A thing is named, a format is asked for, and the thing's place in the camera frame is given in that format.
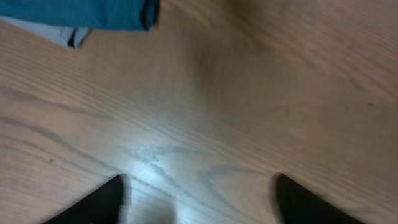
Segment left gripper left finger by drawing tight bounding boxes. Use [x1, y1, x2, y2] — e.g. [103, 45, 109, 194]
[43, 174, 124, 224]

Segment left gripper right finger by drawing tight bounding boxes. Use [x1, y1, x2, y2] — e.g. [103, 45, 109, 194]
[275, 174, 364, 224]

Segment grey folded garment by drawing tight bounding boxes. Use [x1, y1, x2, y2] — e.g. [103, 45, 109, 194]
[1, 16, 91, 49]

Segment navy blue folded shorts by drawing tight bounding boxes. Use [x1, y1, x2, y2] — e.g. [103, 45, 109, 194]
[1, 0, 159, 30]

